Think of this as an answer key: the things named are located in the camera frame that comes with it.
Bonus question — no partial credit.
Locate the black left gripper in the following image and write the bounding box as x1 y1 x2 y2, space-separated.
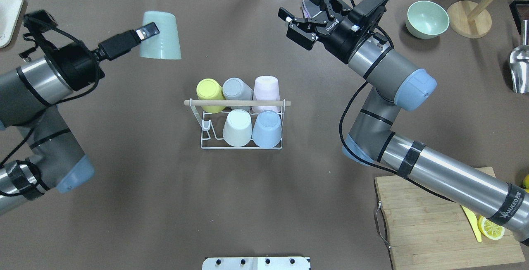
52 22 160 91

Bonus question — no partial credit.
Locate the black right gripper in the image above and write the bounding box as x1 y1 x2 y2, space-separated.
278 0 387 64

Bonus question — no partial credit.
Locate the green plastic cup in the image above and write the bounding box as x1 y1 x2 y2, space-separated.
139 11 181 60

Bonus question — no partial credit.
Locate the pink plastic cup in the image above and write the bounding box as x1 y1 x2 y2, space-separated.
252 75 280 113

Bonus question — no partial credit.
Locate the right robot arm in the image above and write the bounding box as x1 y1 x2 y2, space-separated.
278 0 529 245

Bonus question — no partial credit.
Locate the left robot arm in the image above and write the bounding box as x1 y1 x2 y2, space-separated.
1 17 160 214

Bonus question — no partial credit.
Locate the yellow plastic cup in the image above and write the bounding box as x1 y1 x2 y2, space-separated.
196 78 225 114

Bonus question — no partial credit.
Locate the grey plastic cup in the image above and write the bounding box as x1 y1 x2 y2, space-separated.
222 77 253 100

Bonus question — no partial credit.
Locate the blue plastic cup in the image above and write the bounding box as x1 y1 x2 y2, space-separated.
253 110 281 148

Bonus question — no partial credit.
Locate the white plastic cup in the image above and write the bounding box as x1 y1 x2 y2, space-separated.
222 109 253 147

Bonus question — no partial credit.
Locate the mint green bowl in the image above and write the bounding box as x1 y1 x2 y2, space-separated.
405 0 450 39

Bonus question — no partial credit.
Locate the beige plastic tray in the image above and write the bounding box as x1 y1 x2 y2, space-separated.
0 0 24 48

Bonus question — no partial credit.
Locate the wooden mug tree stand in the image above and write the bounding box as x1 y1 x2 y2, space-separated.
447 0 494 39

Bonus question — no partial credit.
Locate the metal scoop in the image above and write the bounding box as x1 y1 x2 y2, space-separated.
509 19 529 93

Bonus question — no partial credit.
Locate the wooden cutting board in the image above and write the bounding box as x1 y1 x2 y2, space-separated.
374 176 526 270

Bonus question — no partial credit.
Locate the yellow plastic knife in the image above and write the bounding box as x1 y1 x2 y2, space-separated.
461 205 482 242

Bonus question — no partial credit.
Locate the yellow lemon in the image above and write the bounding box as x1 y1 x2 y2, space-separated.
521 174 529 190

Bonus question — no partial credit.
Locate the lemon half slice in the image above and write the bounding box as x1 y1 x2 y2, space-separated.
477 215 505 240

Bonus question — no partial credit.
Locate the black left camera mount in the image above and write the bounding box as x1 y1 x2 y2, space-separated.
19 9 58 62

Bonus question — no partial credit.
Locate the white wire cup rack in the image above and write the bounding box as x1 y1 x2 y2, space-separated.
184 99 291 150

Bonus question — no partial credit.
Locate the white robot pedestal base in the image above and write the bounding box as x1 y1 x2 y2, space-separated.
202 256 312 270

